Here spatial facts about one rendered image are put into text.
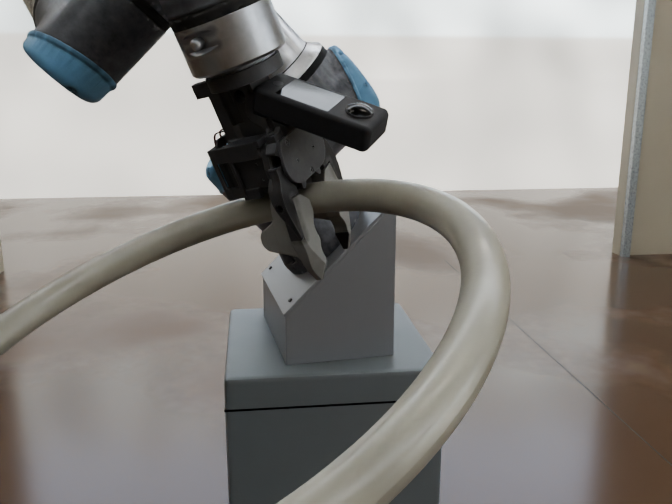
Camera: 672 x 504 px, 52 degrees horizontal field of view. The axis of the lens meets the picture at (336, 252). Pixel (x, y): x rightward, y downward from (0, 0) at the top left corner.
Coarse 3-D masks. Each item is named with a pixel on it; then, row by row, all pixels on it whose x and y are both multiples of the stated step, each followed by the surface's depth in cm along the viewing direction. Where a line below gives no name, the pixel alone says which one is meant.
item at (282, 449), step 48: (240, 336) 142; (240, 384) 122; (288, 384) 123; (336, 384) 124; (384, 384) 125; (240, 432) 124; (288, 432) 125; (336, 432) 126; (240, 480) 126; (288, 480) 127; (432, 480) 131
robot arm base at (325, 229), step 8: (352, 216) 131; (320, 224) 128; (328, 224) 129; (352, 224) 130; (320, 232) 128; (328, 232) 128; (328, 240) 128; (336, 240) 129; (328, 248) 129; (280, 256) 136; (288, 256) 134; (288, 264) 134; (296, 264) 132; (296, 272) 134; (304, 272) 132
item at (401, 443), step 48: (336, 192) 63; (384, 192) 59; (432, 192) 54; (144, 240) 69; (192, 240) 70; (480, 240) 44; (48, 288) 66; (96, 288) 68; (480, 288) 39; (0, 336) 62; (480, 336) 36; (432, 384) 33; (480, 384) 35; (384, 432) 32; (432, 432) 32; (336, 480) 30; (384, 480) 30
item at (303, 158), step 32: (256, 64) 59; (224, 96) 63; (224, 128) 65; (256, 128) 64; (288, 128) 62; (224, 160) 65; (256, 160) 64; (288, 160) 62; (320, 160) 66; (256, 192) 65
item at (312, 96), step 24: (264, 96) 61; (288, 96) 60; (312, 96) 61; (336, 96) 61; (288, 120) 61; (312, 120) 60; (336, 120) 59; (360, 120) 59; (384, 120) 60; (360, 144) 59
